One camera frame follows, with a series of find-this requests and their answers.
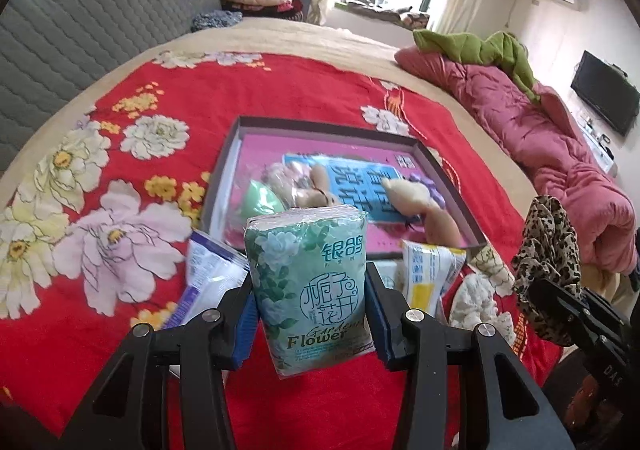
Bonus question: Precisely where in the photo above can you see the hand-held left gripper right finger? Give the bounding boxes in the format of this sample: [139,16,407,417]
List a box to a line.
[365,262,576,450]

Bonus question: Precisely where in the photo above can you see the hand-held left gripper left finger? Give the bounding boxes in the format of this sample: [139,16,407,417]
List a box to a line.
[60,275,261,450]

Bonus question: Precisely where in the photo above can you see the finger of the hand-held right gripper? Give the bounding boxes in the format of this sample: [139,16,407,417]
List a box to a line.
[531,277,637,347]

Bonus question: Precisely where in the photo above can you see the blue white snack packet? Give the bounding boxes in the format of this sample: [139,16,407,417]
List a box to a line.
[160,255,251,331]

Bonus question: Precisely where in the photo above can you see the leopard print cloth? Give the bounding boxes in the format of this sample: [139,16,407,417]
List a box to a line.
[511,196,583,348]

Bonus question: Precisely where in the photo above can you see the yellow and white wipes packet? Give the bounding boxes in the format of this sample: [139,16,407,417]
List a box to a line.
[400,240,468,321]

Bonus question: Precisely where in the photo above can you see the green floral tissue pack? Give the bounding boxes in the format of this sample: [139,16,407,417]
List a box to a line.
[243,205,377,378]

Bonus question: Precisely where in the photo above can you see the blue and white tissue packet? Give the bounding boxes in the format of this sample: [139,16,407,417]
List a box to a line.
[187,229,248,275]

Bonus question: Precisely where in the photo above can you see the cream floral cloth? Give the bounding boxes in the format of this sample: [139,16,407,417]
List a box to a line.
[447,247,518,346]

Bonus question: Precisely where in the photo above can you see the green sponge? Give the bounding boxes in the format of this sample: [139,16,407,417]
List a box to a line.
[240,178,286,221]

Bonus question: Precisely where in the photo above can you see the plush bunny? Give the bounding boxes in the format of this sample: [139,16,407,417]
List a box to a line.
[382,170,463,248]
[265,162,346,211]

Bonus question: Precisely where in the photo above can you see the shallow brown cardboard box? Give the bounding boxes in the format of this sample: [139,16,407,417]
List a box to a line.
[200,116,488,261]

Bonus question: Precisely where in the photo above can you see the pink quilt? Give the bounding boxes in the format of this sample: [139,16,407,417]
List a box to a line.
[395,47,640,275]

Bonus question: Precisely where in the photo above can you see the white television stand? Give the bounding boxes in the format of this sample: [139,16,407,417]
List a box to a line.
[575,110,617,175]

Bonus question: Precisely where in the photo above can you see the black television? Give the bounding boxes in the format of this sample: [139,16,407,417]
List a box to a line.
[570,50,640,138]

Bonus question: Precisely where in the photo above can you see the red floral blanket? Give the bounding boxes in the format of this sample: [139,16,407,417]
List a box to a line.
[0,50,566,450]

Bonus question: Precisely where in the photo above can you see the green garment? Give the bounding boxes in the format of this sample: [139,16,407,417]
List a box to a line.
[412,28,543,103]

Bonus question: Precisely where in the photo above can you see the beige bed sheet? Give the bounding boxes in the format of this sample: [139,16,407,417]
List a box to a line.
[0,17,606,311]

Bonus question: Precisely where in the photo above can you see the blue patterned cloth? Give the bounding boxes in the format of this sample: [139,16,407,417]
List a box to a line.
[191,10,244,33]

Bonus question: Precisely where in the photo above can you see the clothes on window sill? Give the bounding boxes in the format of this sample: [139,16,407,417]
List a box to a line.
[335,0,431,30]

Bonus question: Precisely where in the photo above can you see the grey quilted headboard cover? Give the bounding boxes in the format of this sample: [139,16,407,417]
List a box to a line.
[0,0,226,175]

